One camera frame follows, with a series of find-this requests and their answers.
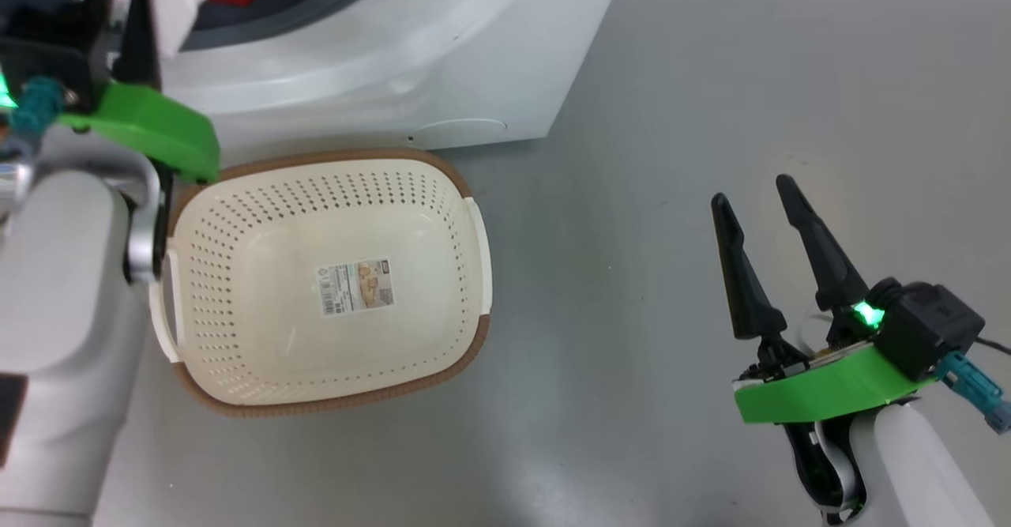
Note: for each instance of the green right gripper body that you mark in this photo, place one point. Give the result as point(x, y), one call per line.
point(821, 393)

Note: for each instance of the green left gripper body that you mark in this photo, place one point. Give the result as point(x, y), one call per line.
point(158, 128)

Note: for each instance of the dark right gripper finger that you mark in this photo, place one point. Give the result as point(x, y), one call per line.
point(746, 290)
point(829, 266)

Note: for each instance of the cream laundry basket brown rim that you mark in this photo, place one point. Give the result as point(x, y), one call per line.
point(316, 219)

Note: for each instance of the white washing machine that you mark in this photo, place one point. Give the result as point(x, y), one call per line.
point(395, 53)

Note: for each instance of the paper label sticker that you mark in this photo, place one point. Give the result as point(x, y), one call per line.
point(355, 286)

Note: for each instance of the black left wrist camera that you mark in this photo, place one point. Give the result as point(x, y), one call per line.
point(39, 53)

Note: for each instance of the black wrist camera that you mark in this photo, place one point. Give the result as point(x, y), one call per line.
point(928, 325)
point(39, 53)

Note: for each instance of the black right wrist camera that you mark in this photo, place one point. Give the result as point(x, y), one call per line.
point(928, 325)

